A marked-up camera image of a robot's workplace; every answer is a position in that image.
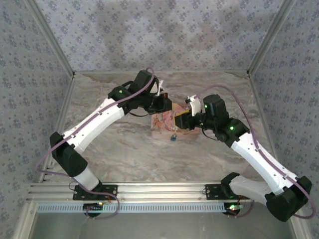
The pink fairy-tale book box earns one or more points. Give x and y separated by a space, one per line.
160 125

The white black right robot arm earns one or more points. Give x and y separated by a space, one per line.
259 159

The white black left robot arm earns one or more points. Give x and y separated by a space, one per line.
99 118

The controller board with LED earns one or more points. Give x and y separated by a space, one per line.
233 207
93 206

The aluminium table side rail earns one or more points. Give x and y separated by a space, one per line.
63 117
264 119

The aluminium mounting rail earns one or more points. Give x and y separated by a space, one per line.
159 190

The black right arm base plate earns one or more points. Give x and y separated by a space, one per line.
213 191

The aluminium frame post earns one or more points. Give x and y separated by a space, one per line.
53 41
270 37

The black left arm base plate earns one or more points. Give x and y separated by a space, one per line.
109 190

